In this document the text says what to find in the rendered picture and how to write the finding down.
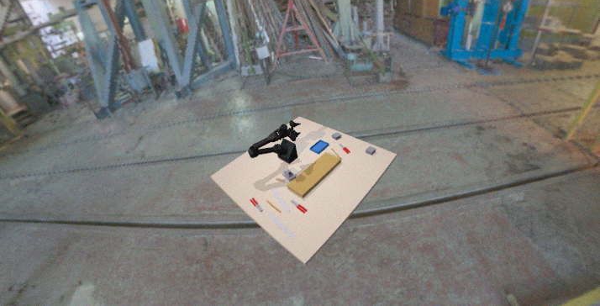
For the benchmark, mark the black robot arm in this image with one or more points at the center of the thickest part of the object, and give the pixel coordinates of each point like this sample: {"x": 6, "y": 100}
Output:
{"x": 278, "y": 134}

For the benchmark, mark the blue rectangular tray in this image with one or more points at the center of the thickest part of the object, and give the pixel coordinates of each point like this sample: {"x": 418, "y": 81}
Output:
{"x": 319, "y": 146}

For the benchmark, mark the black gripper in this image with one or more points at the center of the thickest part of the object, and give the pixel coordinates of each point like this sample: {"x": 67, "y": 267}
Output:
{"x": 292, "y": 124}

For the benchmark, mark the tan panel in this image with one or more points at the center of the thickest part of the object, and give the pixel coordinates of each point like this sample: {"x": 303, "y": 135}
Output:
{"x": 308, "y": 180}

